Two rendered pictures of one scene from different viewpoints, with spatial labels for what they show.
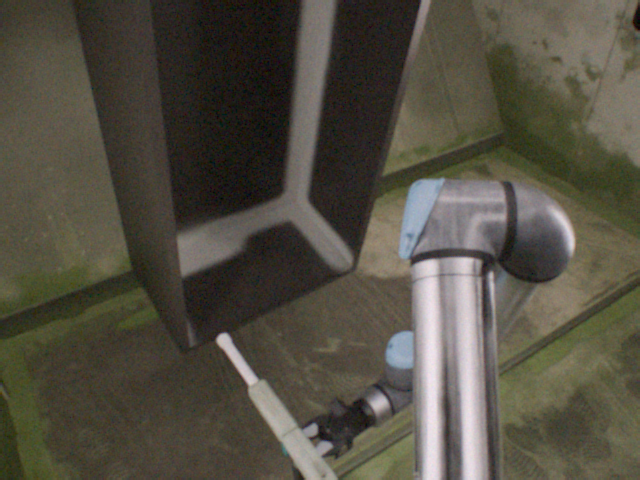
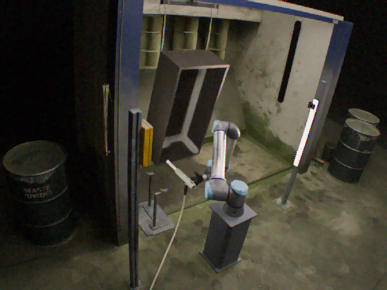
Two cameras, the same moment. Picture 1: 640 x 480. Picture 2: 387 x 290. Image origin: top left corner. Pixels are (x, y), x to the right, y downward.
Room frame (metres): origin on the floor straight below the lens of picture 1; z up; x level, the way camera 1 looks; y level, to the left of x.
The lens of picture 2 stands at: (-1.78, 0.25, 2.29)
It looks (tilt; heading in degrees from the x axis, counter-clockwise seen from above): 29 degrees down; 355
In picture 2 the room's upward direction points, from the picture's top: 8 degrees clockwise
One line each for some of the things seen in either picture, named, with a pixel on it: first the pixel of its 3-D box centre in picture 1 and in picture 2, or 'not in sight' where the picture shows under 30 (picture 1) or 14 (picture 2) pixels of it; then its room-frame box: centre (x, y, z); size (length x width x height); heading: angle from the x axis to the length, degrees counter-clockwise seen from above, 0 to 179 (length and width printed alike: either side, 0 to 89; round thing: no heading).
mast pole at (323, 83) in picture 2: not in sight; (303, 148); (1.00, -1.26, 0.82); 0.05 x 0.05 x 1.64; 33
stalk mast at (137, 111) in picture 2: not in sight; (133, 219); (-0.30, 0.46, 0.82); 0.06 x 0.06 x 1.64; 33
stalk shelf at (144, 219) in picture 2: not in sight; (150, 217); (-0.21, 0.34, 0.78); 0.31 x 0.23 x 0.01; 33
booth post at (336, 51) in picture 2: not in sight; (321, 102); (1.83, -1.77, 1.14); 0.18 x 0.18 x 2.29; 33
